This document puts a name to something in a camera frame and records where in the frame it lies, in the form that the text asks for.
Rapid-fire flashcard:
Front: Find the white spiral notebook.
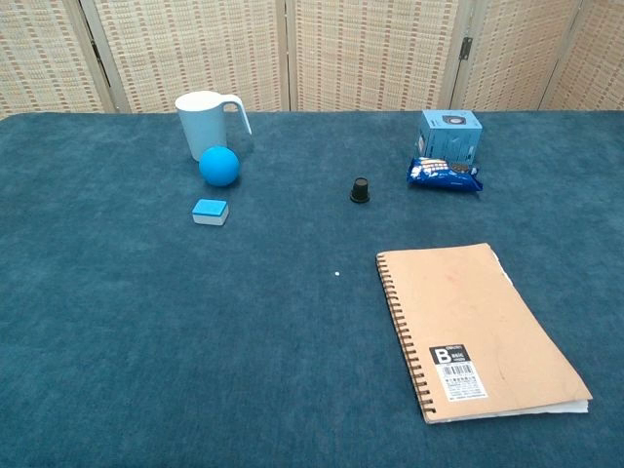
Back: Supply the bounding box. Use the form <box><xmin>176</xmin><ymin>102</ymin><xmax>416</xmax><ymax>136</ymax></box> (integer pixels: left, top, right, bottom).
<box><xmin>375</xmin><ymin>242</ymin><xmax>594</xmax><ymax>425</ymax></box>

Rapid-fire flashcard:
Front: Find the small black cap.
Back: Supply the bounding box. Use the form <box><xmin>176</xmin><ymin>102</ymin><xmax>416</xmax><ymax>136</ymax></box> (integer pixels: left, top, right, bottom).
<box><xmin>349</xmin><ymin>176</ymin><xmax>371</xmax><ymax>205</ymax></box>

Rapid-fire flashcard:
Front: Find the blue and white eraser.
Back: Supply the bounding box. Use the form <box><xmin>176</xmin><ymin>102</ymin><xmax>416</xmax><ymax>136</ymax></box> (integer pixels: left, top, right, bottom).
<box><xmin>191</xmin><ymin>198</ymin><xmax>230</xmax><ymax>227</ymax></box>

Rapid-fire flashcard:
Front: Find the blue ball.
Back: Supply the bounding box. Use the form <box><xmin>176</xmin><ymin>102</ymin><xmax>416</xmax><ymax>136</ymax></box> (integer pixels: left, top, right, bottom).
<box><xmin>198</xmin><ymin>145</ymin><xmax>241</xmax><ymax>188</ymax></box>

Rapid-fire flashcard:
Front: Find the blue cookie packet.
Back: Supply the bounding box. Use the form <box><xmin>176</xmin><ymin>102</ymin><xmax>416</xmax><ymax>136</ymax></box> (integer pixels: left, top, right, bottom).
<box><xmin>406</xmin><ymin>156</ymin><xmax>484</xmax><ymax>194</ymax></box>

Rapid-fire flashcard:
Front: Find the light blue cardboard box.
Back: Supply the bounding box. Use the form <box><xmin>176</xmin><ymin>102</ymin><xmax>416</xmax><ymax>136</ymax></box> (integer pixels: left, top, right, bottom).
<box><xmin>413</xmin><ymin>109</ymin><xmax>484</xmax><ymax>166</ymax></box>

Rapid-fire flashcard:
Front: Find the dark blue tablecloth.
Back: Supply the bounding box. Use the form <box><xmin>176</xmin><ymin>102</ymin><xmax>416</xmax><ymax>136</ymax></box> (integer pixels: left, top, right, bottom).
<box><xmin>0</xmin><ymin>110</ymin><xmax>624</xmax><ymax>468</ymax></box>

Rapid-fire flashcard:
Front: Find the woven folding screen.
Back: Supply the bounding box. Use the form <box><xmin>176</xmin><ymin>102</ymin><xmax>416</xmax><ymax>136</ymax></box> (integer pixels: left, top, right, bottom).
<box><xmin>0</xmin><ymin>0</ymin><xmax>624</xmax><ymax>119</ymax></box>

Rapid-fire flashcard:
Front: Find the white handled pitcher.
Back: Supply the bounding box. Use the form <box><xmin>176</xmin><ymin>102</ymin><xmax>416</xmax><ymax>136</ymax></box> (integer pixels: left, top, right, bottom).
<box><xmin>175</xmin><ymin>91</ymin><xmax>254</xmax><ymax>163</ymax></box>

